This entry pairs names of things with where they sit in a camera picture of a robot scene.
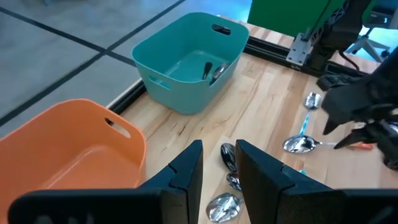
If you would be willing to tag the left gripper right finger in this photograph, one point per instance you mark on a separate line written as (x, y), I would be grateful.
(311, 208)

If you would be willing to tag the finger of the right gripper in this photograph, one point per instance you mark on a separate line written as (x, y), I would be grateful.
(385, 137)
(351, 102)

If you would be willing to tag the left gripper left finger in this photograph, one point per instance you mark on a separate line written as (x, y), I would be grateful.
(124, 208)

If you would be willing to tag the cutlery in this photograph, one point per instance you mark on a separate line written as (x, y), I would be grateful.
(219, 71)

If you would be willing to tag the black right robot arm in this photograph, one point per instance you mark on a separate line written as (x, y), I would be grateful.
(342, 28)

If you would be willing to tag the grey office chair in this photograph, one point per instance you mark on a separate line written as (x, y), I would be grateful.
(367, 45)

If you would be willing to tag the orange plastic bin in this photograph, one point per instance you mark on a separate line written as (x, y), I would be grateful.
(62, 140)

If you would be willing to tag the green panel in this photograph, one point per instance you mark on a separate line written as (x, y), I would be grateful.
(280, 15)

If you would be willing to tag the teal plastic bin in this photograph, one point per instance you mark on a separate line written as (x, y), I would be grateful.
(186, 99)

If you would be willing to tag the silver metal mounting bracket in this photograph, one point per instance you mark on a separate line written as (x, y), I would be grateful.
(297, 51)

